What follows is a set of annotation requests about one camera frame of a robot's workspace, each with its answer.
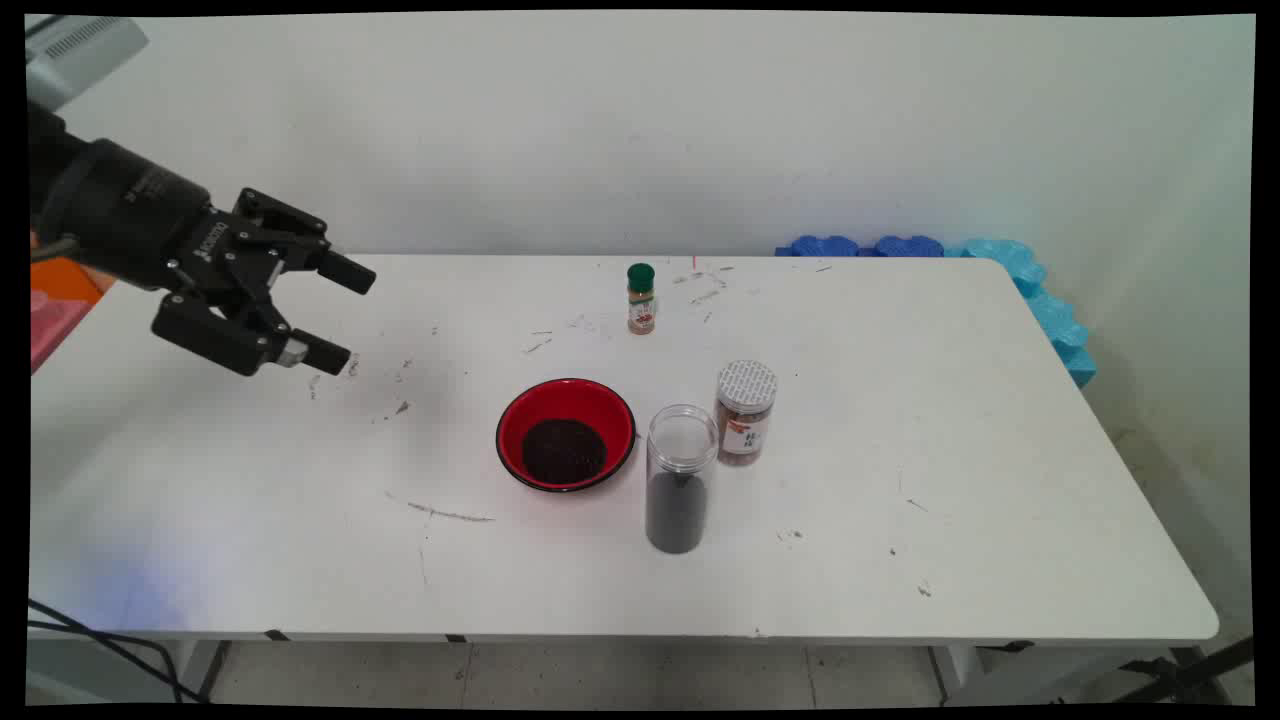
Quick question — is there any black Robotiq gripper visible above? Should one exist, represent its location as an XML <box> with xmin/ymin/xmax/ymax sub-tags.
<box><xmin>30</xmin><ymin>100</ymin><xmax>377</xmax><ymax>378</ymax></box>

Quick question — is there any clear jar with black seeds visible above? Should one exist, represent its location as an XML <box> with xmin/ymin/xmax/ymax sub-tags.
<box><xmin>646</xmin><ymin>404</ymin><xmax>719</xmax><ymax>555</ymax></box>

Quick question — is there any pink box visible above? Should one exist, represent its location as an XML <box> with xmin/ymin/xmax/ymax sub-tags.
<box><xmin>30</xmin><ymin>290</ymin><xmax>93</xmax><ymax>373</ymax></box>

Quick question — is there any red bowl with black rim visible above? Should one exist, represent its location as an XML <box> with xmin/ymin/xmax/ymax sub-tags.
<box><xmin>496</xmin><ymin>378</ymin><xmax>637</xmax><ymax>493</ymax></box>

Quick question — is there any heap of black seeds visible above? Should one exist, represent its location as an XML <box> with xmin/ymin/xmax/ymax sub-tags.
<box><xmin>521</xmin><ymin>418</ymin><xmax>608</xmax><ymax>486</ymax></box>

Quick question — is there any green cap spice bottle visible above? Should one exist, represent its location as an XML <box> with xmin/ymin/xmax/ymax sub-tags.
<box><xmin>627</xmin><ymin>263</ymin><xmax>657</xmax><ymax>336</ymax></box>

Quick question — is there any white table leg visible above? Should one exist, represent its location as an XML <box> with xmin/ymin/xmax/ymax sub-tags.
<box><xmin>930</xmin><ymin>645</ymin><xmax>986</xmax><ymax>703</ymax></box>
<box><xmin>175</xmin><ymin>640</ymin><xmax>231</xmax><ymax>703</ymax></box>

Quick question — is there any silver lid spice jar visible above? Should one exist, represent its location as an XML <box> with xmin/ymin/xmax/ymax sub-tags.
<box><xmin>714</xmin><ymin>360</ymin><xmax>779</xmax><ymax>467</ymax></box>

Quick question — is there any cyan foam mat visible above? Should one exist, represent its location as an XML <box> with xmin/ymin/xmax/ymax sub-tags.
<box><xmin>945</xmin><ymin>238</ymin><xmax>1098</xmax><ymax>389</ymax></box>

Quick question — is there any black metal stand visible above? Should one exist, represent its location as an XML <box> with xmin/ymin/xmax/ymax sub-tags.
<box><xmin>1115</xmin><ymin>635</ymin><xmax>1256</xmax><ymax>706</ymax></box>

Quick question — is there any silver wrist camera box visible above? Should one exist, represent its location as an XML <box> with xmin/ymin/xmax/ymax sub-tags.
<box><xmin>25</xmin><ymin>15</ymin><xmax>150</xmax><ymax>111</ymax></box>

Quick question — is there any black cable hanging beside table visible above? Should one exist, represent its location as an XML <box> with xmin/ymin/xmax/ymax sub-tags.
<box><xmin>28</xmin><ymin>598</ymin><xmax>186</xmax><ymax>703</ymax></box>

